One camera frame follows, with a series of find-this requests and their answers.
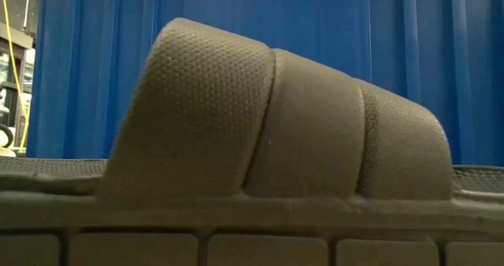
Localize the black slide banded strap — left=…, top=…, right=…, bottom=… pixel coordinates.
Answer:
left=0, top=17, right=504, bottom=266

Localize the blue plastic bin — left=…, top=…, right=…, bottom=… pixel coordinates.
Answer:
left=25, top=0, right=504, bottom=167

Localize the background shelf unit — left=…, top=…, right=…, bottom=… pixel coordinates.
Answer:
left=0, top=0, right=42, bottom=157

